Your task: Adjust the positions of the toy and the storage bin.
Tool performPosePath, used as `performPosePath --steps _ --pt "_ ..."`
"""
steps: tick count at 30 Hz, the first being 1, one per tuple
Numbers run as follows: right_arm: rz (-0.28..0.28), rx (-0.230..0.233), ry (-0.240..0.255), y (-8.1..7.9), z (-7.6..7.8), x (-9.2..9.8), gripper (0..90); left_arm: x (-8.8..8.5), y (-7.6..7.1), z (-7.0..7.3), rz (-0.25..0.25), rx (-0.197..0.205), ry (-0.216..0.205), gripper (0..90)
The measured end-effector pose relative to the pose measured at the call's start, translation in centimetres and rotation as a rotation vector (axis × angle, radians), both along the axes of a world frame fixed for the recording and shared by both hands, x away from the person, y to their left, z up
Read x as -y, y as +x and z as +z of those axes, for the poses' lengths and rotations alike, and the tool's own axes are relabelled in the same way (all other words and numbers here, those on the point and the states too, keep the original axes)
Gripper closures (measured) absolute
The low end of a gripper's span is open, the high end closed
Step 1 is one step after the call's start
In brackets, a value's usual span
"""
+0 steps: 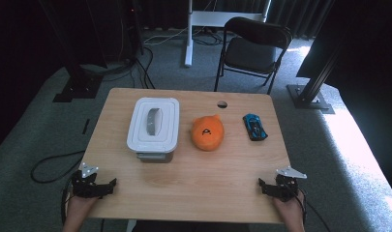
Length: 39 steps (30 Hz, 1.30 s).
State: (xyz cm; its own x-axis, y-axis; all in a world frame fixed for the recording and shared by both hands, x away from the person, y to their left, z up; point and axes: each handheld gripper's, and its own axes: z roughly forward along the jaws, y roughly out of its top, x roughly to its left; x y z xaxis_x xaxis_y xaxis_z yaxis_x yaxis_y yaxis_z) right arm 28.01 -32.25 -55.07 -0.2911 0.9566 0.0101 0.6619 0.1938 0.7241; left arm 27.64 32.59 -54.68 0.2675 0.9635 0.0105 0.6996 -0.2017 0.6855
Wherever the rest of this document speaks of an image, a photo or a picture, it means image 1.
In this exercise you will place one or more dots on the orange plush toy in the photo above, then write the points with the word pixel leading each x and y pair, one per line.
pixel 208 133

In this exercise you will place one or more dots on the white table leg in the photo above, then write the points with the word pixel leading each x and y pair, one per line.
pixel 130 226

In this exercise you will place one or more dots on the black folding chair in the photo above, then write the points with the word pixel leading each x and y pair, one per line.
pixel 248 54

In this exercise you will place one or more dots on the black cloth screen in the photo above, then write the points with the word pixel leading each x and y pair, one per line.
pixel 371 64

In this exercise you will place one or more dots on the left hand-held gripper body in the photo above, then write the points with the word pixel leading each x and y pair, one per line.
pixel 85 187

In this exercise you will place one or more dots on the blue toy car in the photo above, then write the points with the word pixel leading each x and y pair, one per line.
pixel 255 126

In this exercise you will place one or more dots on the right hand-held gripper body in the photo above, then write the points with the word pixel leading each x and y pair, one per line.
pixel 287 185

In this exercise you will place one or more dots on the dark curtain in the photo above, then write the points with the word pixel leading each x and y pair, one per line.
pixel 296 16

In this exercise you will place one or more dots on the clear plastic storage box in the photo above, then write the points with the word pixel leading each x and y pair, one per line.
pixel 155 157

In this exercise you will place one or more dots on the white desk frame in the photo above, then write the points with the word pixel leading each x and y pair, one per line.
pixel 188 48

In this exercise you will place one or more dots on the person's right hand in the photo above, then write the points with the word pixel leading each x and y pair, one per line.
pixel 290 211

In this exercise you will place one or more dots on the black tape strip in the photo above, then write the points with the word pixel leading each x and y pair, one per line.
pixel 85 126

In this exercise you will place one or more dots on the dark equipment rack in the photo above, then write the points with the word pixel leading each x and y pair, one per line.
pixel 114 32

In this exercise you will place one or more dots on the person's left hand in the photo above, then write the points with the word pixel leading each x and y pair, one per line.
pixel 82 208

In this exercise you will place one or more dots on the person's dark clothing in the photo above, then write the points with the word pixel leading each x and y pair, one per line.
pixel 190 227

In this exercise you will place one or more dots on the black metal stand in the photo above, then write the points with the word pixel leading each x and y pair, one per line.
pixel 77 88
pixel 308 98

